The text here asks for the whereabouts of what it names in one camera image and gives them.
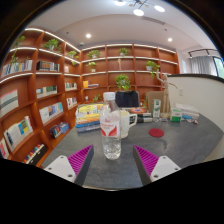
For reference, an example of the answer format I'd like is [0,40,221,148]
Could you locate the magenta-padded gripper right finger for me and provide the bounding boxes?
[132,144,183,186]

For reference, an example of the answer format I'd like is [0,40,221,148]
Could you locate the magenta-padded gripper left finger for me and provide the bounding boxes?
[43,144,95,187]

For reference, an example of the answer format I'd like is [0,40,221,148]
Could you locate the clear plastic water bottle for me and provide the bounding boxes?
[99,91,123,161]

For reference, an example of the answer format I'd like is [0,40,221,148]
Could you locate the flat round red coaster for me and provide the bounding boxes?
[148,127,165,139]

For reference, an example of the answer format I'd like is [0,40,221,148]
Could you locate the stack of colourful books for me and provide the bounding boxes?
[75,103,104,134]

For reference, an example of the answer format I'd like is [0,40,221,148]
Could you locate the cream mug with red print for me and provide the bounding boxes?
[119,109,138,139]

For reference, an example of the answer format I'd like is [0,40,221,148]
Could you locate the stack of dark books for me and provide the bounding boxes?
[121,106,154,124]

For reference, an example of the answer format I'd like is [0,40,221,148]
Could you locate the small green and white box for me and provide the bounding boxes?
[169,107,183,123]

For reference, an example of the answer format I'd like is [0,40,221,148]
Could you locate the green and white carton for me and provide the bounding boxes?
[151,98,162,119]

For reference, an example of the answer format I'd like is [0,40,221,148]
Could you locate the wooden shelf unit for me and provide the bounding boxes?
[0,27,181,168]

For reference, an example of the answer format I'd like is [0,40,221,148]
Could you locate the flat white box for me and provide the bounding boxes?
[175,103,200,121]

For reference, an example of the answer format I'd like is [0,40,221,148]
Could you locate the brown cardboard sheet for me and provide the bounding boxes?
[145,90,166,111]

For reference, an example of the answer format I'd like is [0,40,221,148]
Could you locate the wooden artist mannequin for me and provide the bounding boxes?
[156,72,179,120]

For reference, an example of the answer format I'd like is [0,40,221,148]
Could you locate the dark office chair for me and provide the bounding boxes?
[114,89,141,108]

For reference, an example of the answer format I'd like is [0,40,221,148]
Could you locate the grey curtain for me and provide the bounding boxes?
[189,55,218,76]

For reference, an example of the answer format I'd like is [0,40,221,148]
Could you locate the window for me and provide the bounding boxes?
[213,56,224,79]

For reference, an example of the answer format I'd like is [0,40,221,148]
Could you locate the branched ceiling lamp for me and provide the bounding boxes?
[113,0,167,17]

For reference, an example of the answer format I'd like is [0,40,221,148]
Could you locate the black ceiling track rail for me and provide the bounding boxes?
[187,48,219,58]

